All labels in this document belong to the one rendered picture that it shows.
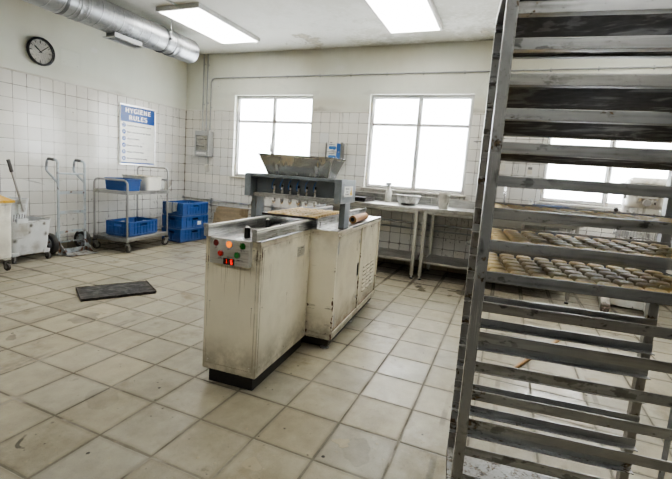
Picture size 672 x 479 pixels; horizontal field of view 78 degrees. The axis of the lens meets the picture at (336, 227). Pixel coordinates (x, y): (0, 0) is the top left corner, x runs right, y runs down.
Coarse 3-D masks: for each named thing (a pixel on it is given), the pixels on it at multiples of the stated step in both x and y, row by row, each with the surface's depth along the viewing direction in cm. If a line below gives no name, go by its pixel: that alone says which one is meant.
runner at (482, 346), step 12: (480, 348) 160; (492, 348) 160; (504, 348) 158; (516, 348) 157; (540, 360) 153; (552, 360) 153; (564, 360) 153; (576, 360) 152; (588, 360) 151; (612, 372) 147; (624, 372) 147; (636, 372) 147
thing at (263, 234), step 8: (360, 208) 398; (288, 224) 245; (296, 224) 256; (304, 224) 268; (312, 224) 282; (256, 232) 209; (264, 232) 218; (272, 232) 226; (280, 232) 236; (288, 232) 246; (256, 240) 211; (264, 240) 219
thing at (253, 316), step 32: (256, 256) 215; (288, 256) 247; (224, 288) 223; (256, 288) 217; (288, 288) 252; (224, 320) 225; (256, 320) 219; (288, 320) 258; (224, 352) 227; (256, 352) 222; (288, 352) 271; (256, 384) 232
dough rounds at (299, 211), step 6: (276, 210) 299; (282, 210) 304; (288, 210) 305; (294, 210) 309; (300, 210) 312; (306, 210) 316; (312, 210) 326; (318, 210) 322; (324, 210) 326; (330, 210) 330; (306, 216) 281; (312, 216) 278; (318, 216) 285; (324, 216) 299
